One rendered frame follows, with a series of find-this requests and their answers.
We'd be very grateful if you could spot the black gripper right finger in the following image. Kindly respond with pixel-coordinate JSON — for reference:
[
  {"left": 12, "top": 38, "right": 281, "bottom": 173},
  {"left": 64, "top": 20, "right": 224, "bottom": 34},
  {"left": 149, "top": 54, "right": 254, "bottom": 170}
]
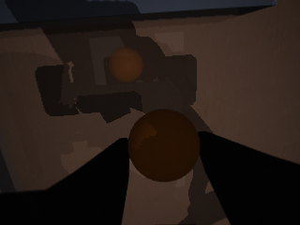
[{"left": 198, "top": 131, "right": 300, "bottom": 225}]

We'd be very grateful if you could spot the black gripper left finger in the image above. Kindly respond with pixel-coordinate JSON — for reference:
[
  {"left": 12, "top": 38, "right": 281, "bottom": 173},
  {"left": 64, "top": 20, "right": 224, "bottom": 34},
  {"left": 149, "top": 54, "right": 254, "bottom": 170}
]
[{"left": 0, "top": 138, "right": 129, "bottom": 225}]

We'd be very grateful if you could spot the translucent brown ball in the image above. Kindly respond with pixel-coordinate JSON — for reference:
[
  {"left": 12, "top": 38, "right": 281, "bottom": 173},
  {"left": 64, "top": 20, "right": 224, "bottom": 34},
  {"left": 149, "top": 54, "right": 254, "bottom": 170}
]
[{"left": 108, "top": 47, "right": 143, "bottom": 83}]

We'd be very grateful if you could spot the dark brown ball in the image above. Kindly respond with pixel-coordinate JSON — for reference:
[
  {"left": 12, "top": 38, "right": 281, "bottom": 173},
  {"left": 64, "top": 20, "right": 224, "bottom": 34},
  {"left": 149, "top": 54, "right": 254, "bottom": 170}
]
[{"left": 127, "top": 109, "right": 201, "bottom": 182}]

